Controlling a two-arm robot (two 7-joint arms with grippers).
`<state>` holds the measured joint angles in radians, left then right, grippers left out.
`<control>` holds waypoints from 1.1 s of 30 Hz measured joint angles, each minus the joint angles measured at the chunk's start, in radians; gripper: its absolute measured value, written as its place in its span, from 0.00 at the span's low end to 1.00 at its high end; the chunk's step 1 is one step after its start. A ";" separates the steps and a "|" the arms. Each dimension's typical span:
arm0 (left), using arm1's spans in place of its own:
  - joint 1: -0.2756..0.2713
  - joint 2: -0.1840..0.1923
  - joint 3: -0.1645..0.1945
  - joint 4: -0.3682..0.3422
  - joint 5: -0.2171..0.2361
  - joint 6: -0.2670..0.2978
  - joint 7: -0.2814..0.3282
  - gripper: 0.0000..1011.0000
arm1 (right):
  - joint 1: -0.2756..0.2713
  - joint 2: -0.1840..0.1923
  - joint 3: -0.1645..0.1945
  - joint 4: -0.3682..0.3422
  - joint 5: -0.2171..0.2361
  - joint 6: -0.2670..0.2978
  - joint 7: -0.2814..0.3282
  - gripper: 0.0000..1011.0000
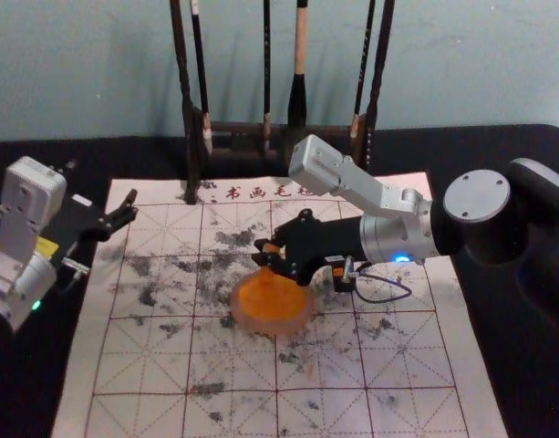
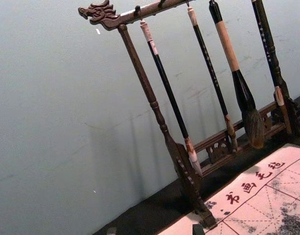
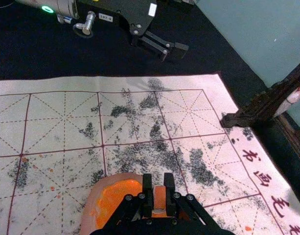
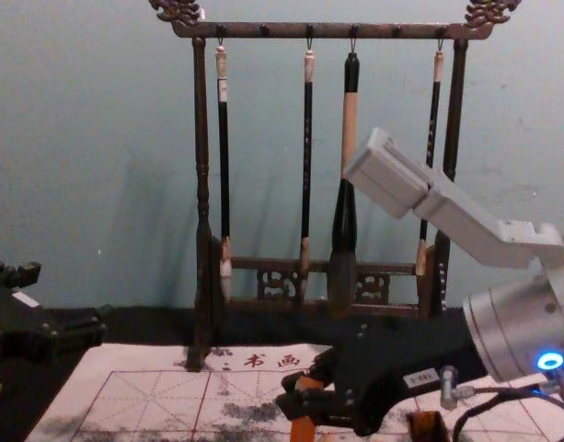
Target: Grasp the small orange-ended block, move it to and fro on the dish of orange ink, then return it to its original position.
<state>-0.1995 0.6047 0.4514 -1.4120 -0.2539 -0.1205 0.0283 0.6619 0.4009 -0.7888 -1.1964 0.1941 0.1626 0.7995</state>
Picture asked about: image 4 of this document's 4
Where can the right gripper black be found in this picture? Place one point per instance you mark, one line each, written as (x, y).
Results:
(392, 359)

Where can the thin black brush white top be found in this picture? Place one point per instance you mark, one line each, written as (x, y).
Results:
(307, 152)
(434, 110)

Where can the brown and black wooden piece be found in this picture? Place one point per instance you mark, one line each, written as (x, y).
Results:
(426, 428)

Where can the white red-grid calligraphy cloth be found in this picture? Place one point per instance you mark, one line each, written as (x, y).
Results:
(162, 400)

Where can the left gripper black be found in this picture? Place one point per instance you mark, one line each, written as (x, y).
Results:
(14, 327)

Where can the dark wooden brush rack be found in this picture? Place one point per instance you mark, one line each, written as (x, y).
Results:
(201, 193)

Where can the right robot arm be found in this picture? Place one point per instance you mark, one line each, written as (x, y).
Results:
(511, 313)

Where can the large beige and black brush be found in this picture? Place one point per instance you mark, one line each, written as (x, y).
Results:
(347, 221)

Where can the black brush white labelled top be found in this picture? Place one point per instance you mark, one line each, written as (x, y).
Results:
(224, 152)

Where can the black table cloth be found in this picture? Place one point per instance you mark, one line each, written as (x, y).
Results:
(28, 400)

